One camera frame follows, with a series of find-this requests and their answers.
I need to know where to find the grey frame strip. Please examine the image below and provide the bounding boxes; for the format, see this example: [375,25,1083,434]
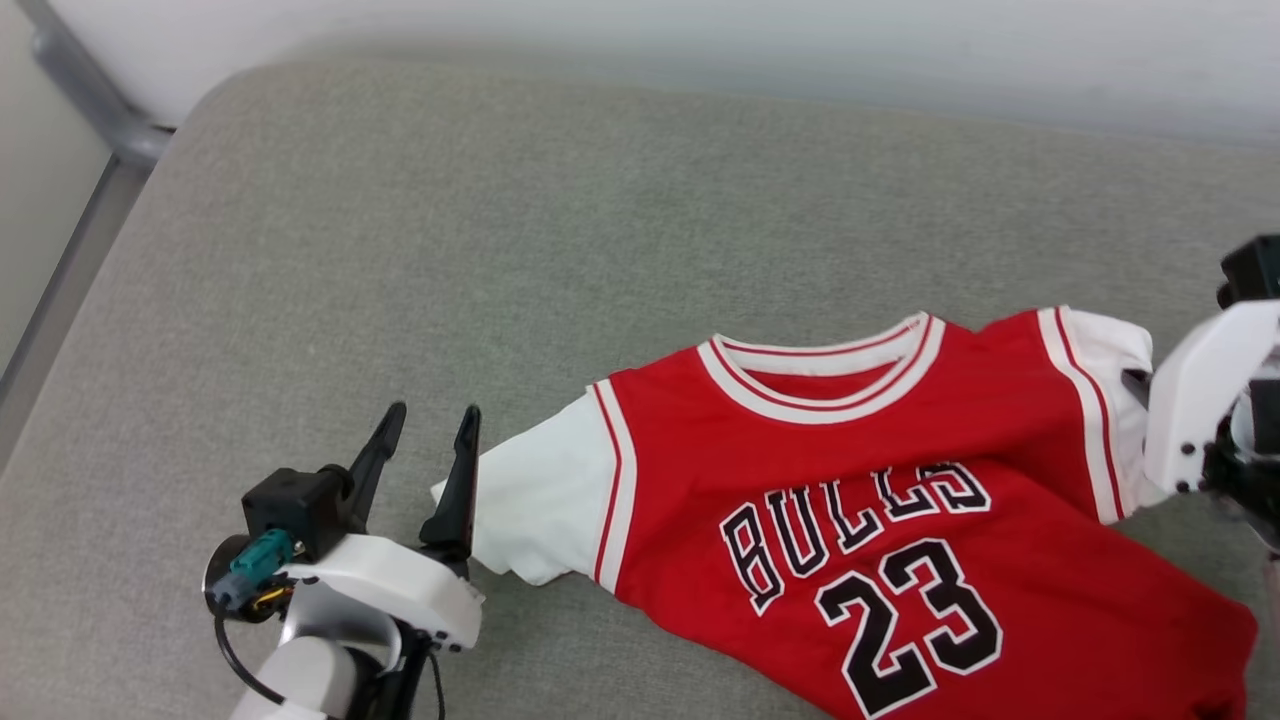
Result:
[0,0,176,471]

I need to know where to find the thin black cable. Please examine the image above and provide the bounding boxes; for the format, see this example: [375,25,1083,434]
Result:
[213,610,291,709]

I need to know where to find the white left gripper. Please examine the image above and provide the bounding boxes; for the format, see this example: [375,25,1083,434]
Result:
[280,402,487,653]

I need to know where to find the teal cable connector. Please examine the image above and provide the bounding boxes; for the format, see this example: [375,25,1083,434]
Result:
[210,530,296,613]

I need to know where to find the red Bulls jersey white sleeves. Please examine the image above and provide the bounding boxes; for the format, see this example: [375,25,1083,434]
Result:
[430,305,1259,720]

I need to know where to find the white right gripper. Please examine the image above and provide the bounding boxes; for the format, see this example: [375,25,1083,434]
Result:
[1121,297,1280,495]

